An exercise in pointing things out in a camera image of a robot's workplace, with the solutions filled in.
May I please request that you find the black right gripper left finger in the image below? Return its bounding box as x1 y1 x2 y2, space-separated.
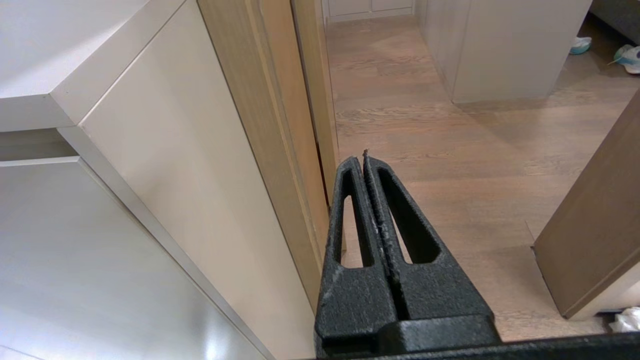
314 156 401 357

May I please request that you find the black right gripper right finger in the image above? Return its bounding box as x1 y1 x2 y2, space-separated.
362 149 495 323

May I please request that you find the brown wooden door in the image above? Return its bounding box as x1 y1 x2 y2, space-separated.
532 90 640 321

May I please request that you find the crumpled white cloth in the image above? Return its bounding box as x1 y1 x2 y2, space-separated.
608 306 640 333

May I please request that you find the beige sideboard cabinet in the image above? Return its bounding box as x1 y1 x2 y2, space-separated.
0 0 323 360

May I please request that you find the right white drawer front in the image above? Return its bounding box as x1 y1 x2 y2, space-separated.
0 156 266 360

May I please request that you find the white wardrobe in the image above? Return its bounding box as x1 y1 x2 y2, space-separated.
322 0 418 23

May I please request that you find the dark grey bed base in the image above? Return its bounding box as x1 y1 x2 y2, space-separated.
589 0 640 46

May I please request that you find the wooden door frame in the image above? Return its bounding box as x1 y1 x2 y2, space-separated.
197 0 346 313

